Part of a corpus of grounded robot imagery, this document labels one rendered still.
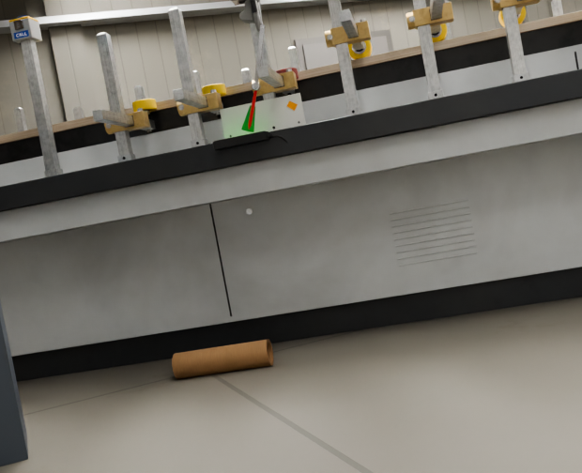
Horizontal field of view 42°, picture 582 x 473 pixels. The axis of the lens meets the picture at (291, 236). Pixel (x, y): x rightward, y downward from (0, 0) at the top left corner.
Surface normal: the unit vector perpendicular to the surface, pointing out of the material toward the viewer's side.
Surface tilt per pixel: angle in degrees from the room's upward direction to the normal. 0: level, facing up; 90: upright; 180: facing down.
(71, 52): 90
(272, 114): 90
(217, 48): 90
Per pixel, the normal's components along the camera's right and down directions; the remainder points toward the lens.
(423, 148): -0.17, 0.07
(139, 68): 0.33, -0.02
